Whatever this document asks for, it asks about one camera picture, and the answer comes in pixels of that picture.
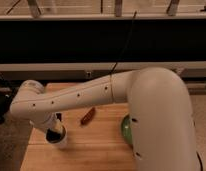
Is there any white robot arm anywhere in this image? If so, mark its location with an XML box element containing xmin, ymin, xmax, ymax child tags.
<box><xmin>10</xmin><ymin>67</ymin><xmax>202</xmax><ymax>171</ymax></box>

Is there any black hanging cable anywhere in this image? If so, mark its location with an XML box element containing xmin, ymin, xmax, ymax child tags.
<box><xmin>109</xmin><ymin>10</ymin><xmax>138</xmax><ymax>76</ymax></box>

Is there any brown red marker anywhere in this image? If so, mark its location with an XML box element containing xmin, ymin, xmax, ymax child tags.
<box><xmin>80</xmin><ymin>107</ymin><xmax>96</xmax><ymax>125</ymax></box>

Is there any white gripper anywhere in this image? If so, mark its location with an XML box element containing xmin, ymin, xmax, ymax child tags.
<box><xmin>30</xmin><ymin>113</ymin><xmax>64</xmax><ymax>134</ymax></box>

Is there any black floor cable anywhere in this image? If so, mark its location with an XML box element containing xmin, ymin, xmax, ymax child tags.
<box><xmin>195</xmin><ymin>151</ymin><xmax>204</xmax><ymax>171</ymax></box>

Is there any black object at left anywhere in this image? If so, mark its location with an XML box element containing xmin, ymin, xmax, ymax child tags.
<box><xmin>0</xmin><ymin>73</ymin><xmax>16</xmax><ymax>124</ymax></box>

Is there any green round plate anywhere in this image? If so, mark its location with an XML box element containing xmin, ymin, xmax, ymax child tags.
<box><xmin>121</xmin><ymin>115</ymin><xmax>133</xmax><ymax>146</ymax></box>

